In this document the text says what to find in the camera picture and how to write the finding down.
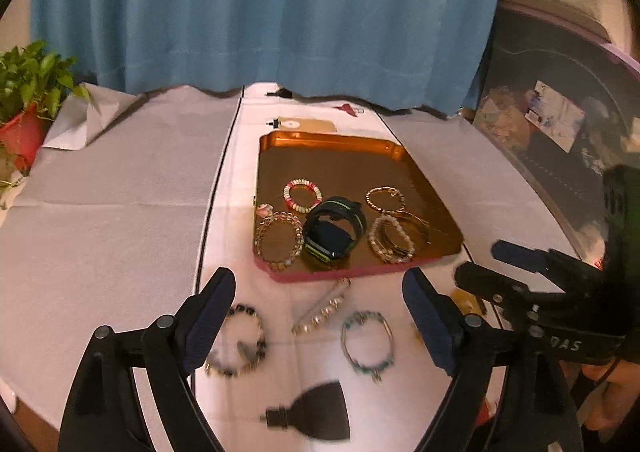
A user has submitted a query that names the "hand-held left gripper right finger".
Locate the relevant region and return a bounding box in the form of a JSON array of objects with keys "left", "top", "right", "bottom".
[{"left": 402, "top": 268, "right": 586, "bottom": 452}]

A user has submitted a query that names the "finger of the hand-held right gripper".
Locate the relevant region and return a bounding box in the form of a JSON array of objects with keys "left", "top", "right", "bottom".
[
  {"left": 492, "top": 240, "right": 601, "bottom": 293},
  {"left": 455, "top": 262, "right": 556, "bottom": 320}
]

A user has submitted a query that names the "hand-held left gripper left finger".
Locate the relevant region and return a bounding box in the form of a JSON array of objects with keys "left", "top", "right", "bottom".
[{"left": 57, "top": 268, "right": 237, "bottom": 452}]

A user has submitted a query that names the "dark bead bracelet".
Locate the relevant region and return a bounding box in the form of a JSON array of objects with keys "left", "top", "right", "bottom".
[{"left": 204, "top": 303, "right": 267, "bottom": 378}]

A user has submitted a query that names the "pearl bead bracelet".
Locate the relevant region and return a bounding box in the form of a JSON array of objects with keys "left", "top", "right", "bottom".
[{"left": 368, "top": 214, "right": 416, "bottom": 264}]

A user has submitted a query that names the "turquoise bead bracelet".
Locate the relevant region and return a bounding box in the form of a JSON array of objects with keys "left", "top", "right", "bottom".
[{"left": 341, "top": 311, "right": 396, "bottom": 384}]

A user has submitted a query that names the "thin gold bangle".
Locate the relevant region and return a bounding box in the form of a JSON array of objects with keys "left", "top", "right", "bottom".
[{"left": 384, "top": 209, "right": 435, "bottom": 247}]

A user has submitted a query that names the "clear bead bracelet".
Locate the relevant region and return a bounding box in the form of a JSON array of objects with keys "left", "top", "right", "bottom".
[{"left": 254, "top": 212, "right": 305, "bottom": 272}]

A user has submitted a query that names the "crystal link bracelet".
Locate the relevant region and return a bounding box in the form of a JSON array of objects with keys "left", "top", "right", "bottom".
[{"left": 291, "top": 277, "right": 352, "bottom": 337}]

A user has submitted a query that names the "black green smart watch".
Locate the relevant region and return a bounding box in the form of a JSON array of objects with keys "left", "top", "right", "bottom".
[{"left": 301, "top": 196, "right": 366, "bottom": 263}]

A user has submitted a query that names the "gold bead bracelet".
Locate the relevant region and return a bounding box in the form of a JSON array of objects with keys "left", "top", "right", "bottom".
[{"left": 365, "top": 186, "right": 405, "bottom": 213}]

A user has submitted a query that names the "pink white bead bracelet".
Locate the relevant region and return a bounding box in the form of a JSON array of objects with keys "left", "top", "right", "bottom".
[{"left": 283, "top": 178, "right": 323, "bottom": 213}]

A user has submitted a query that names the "copper metal tray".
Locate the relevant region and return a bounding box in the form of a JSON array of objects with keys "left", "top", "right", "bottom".
[{"left": 252, "top": 131, "right": 464, "bottom": 284}]

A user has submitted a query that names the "person's right hand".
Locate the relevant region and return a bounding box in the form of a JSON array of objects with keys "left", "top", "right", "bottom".
[{"left": 582, "top": 363, "right": 640, "bottom": 433}]

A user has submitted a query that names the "grey table cloth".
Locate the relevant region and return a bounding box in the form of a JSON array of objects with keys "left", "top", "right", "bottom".
[
  {"left": 382, "top": 106, "right": 593, "bottom": 293},
  {"left": 0, "top": 82, "right": 242, "bottom": 413}
]

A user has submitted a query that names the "clear storage box purple lid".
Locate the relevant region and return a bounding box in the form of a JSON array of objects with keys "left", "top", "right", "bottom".
[{"left": 469, "top": 0, "right": 640, "bottom": 273}]

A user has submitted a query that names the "white paper card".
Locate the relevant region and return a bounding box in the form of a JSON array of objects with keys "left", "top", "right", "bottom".
[{"left": 524, "top": 80, "right": 586, "bottom": 154}]

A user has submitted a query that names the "white printed table runner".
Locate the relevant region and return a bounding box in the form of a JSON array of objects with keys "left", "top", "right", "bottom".
[{"left": 189, "top": 81, "right": 503, "bottom": 452}]

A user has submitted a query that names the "potted green plant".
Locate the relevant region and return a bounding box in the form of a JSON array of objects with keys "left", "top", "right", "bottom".
[{"left": 0, "top": 41, "right": 92, "bottom": 193}]

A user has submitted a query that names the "blue curtain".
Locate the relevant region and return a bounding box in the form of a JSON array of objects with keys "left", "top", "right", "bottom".
[{"left": 30, "top": 0, "right": 507, "bottom": 114}]

